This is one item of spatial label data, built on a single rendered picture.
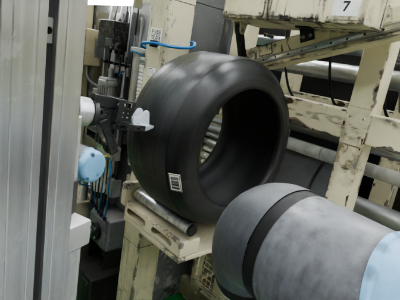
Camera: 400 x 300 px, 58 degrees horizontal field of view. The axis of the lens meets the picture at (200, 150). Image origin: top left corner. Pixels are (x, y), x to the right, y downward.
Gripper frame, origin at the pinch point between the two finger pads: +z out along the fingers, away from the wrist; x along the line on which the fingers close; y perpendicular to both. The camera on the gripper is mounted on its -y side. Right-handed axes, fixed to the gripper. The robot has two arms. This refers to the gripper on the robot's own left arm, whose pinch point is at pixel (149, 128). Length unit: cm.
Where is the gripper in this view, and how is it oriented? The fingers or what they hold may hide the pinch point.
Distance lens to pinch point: 110.9
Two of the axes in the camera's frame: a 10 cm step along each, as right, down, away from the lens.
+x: -6.6, -2.9, 6.9
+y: 2.5, -9.6, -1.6
